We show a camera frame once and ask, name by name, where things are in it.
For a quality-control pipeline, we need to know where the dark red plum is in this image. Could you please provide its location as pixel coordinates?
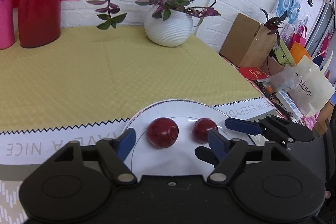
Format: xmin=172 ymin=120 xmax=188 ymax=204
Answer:
xmin=192 ymin=118 xmax=218 ymax=144
xmin=146 ymin=117 xmax=179 ymax=149

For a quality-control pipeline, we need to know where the white oval plate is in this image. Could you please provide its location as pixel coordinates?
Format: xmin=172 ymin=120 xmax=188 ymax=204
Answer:
xmin=123 ymin=99 xmax=254 ymax=177

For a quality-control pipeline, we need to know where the red envelope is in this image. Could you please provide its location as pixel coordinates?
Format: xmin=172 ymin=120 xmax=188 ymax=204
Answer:
xmin=239 ymin=67 xmax=269 ymax=81

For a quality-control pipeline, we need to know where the clear plastic bag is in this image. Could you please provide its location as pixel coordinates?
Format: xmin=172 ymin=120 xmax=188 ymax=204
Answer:
xmin=260 ymin=65 xmax=309 ymax=94

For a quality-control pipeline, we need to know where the white paper bag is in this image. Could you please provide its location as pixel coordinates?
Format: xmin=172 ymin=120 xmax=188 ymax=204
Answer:
xmin=289 ymin=48 xmax=335 ymax=117

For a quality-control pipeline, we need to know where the brown cardboard box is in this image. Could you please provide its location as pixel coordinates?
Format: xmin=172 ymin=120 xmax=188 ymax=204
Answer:
xmin=219 ymin=13 xmax=277 ymax=68

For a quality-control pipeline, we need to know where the orange gift bag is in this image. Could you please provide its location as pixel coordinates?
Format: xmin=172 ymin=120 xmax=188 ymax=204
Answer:
xmin=290 ymin=42 xmax=311 ymax=63

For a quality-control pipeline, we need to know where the pink gift bag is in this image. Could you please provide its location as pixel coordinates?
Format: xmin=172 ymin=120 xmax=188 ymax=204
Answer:
xmin=288 ymin=25 xmax=307 ymax=50

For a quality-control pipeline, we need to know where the purple plant behind box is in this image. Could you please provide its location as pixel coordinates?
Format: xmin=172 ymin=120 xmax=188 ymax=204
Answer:
xmin=260 ymin=9 xmax=288 ymax=46

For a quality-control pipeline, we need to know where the white ribbed plant pot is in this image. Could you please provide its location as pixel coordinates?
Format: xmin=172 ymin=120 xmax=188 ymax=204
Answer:
xmin=144 ymin=6 xmax=193 ymax=47

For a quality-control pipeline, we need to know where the purple green trailing plant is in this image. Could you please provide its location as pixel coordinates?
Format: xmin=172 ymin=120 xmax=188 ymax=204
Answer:
xmin=87 ymin=0 xmax=221 ymax=30

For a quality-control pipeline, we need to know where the pink thermos bottle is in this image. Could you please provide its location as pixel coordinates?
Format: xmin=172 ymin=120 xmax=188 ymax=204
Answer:
xmin=0 ymin=0 xmax=15 ymax=50

